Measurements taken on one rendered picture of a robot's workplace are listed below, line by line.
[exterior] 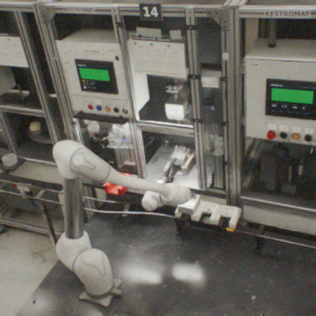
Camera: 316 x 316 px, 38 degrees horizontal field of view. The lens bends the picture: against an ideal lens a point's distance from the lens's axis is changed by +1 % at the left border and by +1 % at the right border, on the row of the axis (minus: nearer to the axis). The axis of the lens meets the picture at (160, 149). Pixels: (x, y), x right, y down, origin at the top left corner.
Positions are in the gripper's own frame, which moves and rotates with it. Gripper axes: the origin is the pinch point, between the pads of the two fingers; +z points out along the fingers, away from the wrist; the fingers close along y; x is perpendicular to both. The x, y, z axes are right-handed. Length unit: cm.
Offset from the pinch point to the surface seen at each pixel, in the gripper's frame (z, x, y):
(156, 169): 5.5, 15.9, -9.6
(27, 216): 19, 165, -101
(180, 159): 5.3, -2.1, 2.3
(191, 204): -23.0, -19.5, -8.2
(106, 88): -11, 33, 56
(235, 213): -19, -45, -12
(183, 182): -2.6, -6.6, -9.7
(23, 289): -51, 113, -101
